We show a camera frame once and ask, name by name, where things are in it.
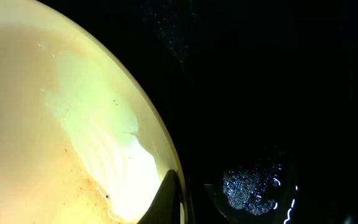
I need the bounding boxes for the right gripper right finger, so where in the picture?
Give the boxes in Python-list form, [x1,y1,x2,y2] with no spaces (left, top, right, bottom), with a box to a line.
[204,184,238,224]

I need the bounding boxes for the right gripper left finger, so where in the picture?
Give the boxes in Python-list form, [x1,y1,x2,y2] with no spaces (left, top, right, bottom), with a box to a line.
[137,169,181,224]

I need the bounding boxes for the yellow plate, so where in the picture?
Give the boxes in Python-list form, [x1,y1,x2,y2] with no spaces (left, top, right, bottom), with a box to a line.
[0,1,188,223]

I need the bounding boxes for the round black tray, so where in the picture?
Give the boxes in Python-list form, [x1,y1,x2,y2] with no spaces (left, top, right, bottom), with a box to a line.
[47,1,358,223]

